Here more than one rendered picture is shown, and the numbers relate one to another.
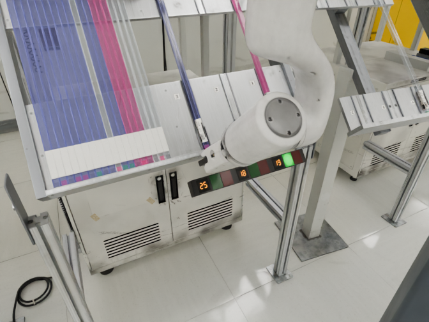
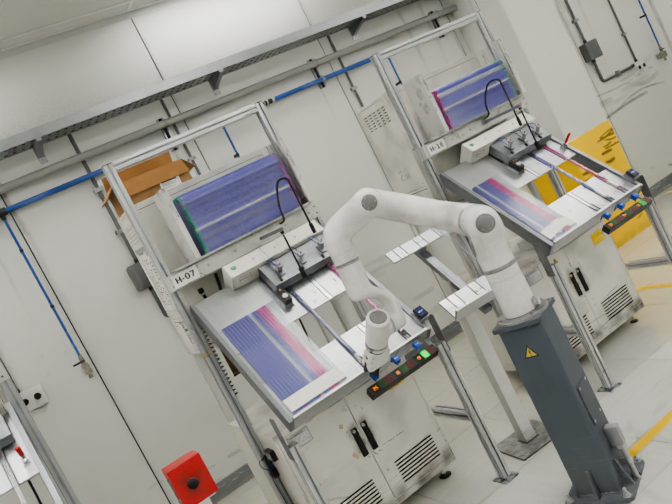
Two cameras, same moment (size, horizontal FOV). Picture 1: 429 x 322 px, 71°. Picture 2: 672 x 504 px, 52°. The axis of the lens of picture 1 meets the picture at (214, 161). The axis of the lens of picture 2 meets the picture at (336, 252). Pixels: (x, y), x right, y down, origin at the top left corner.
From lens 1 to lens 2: 1.97 m
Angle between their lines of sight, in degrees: 29
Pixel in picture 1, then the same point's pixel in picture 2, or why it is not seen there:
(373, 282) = not seen: hidden behind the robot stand
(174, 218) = (385, 471)
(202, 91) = (350, 338)
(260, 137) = (372, 328)
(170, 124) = (340, 363)
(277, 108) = (374, 315)
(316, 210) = (509, 406)
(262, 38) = (354, 295)
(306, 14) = (364, 281)
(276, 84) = not seen: hidden behind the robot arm
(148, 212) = (358, 468)
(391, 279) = not seen: hidden behind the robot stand
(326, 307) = (552, 475)
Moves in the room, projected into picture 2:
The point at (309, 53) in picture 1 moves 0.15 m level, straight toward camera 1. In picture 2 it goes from (373, 291) to (366, 303)
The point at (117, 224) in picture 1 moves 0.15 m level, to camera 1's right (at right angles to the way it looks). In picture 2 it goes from (337, 488) to (370, 471)
